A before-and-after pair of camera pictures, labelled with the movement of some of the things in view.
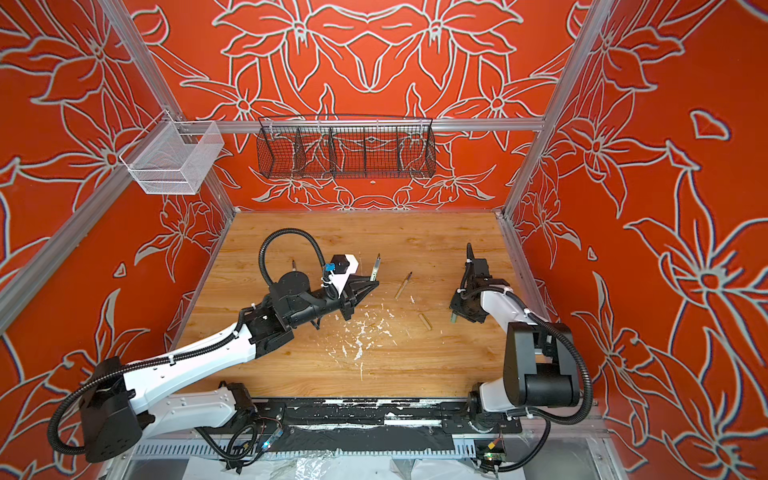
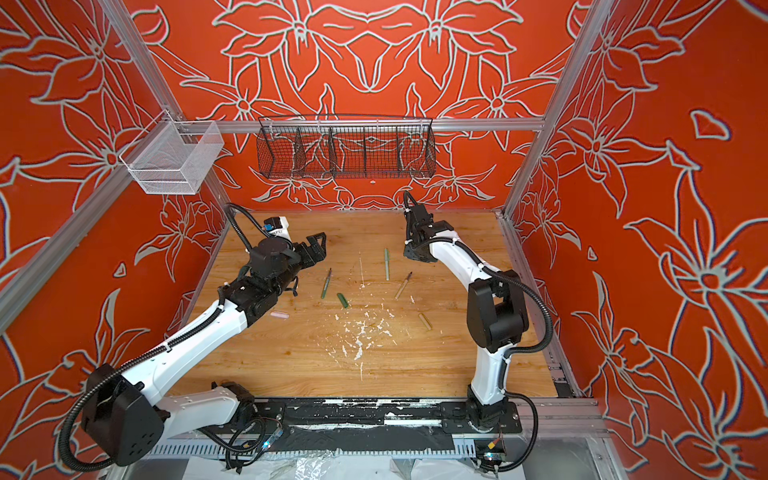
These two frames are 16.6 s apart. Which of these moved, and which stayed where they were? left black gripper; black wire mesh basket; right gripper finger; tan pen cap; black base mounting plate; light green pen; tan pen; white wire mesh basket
Moved: right gripper finger; light green pen; left black gripper
Stayed: tan pen; white wire mesh basket; black wire mesh basket; black base mounting plate; tan pen cap
